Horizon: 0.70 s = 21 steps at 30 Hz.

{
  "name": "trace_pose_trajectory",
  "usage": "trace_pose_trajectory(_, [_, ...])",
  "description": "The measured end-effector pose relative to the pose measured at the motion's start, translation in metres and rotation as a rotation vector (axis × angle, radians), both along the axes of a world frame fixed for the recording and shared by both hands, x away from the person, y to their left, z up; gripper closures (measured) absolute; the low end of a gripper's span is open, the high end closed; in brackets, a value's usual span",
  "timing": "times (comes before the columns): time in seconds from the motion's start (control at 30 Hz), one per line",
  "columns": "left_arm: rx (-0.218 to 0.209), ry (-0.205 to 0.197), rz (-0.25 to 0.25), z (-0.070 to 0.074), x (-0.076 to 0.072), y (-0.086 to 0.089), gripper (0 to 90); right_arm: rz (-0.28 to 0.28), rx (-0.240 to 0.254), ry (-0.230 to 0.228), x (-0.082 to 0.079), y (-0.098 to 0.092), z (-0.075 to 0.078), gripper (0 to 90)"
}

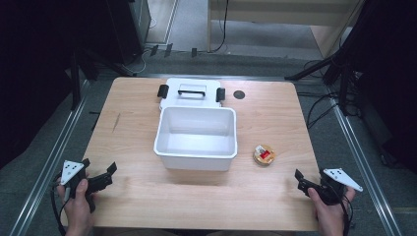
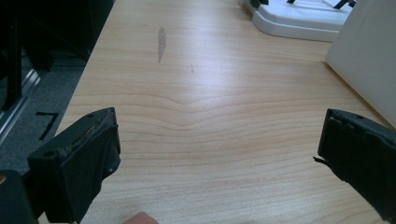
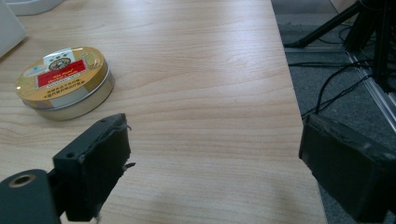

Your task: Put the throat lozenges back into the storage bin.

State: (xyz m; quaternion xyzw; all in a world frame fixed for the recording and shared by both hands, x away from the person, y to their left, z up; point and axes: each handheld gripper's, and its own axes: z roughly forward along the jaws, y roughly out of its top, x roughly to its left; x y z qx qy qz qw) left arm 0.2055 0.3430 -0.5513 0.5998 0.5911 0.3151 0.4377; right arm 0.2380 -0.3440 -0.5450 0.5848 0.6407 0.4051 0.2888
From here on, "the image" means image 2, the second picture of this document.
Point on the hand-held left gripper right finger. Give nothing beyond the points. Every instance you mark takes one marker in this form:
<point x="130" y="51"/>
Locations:
<point x="361" y="152"/>

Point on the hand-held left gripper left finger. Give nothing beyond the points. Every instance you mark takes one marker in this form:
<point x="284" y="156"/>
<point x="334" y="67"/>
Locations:
<point x="81" y="165"/>

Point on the white flat panel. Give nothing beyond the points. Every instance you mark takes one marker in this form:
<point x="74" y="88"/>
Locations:
<point x="370" y="56"/>

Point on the white plastic stand base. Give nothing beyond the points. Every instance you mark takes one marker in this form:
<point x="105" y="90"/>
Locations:
<point x="299" y="21"/>

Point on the metal floor rail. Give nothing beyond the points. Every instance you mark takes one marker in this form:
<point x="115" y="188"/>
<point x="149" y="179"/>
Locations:
<point x="18" y="99"/>

